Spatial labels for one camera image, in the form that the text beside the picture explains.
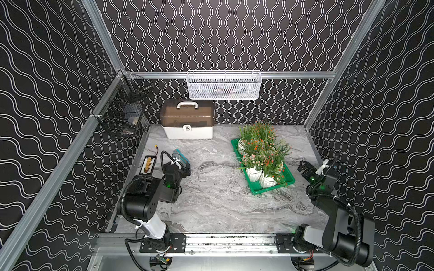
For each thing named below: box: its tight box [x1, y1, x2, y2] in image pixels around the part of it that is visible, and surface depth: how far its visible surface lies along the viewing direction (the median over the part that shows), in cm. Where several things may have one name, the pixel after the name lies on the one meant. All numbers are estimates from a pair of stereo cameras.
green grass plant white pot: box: [238, 125, 259, 154], surface depth 102 cm
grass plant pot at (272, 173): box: [259, 154, 288, 189], surface depth 89 cm
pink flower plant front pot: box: [273, 140, 293, 163], surface depth 92 cm
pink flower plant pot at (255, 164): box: [235, 152, 266, 183], surface depth 91 cm
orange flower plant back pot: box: [242, 138, 266, 157], surface depth 97 cm
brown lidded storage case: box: [159, 99, 215, 140], surface depth 106 cm
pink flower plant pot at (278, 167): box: [274, 160, 284, 175], surface depth 94 cm
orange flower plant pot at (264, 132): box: [253, 119, 276, 144], surface depth 100 cm
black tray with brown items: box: [139, 155, 158, 177], surface depth 100 cm
